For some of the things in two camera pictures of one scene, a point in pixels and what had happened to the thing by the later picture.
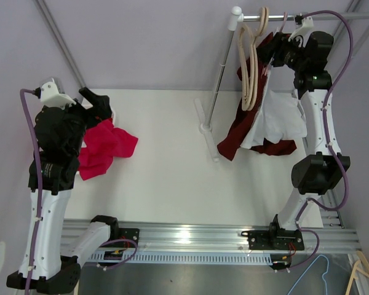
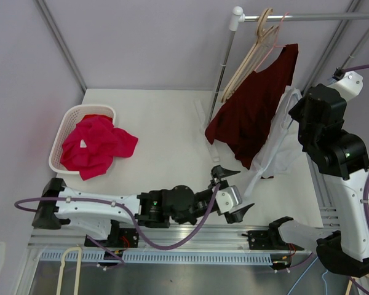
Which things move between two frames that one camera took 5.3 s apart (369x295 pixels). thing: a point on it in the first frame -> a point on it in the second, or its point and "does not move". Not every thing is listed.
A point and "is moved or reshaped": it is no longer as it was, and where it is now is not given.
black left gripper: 101,107 -> 218,173
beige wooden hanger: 248,60 -> 262,35
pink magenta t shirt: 103,142 does not move
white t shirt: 280,118 -> 282,153
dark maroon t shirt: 230,145 -> 246,117
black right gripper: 280,44 -> 295,111
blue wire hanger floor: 307,268 does not move
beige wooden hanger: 248,62 is moved or reshaped
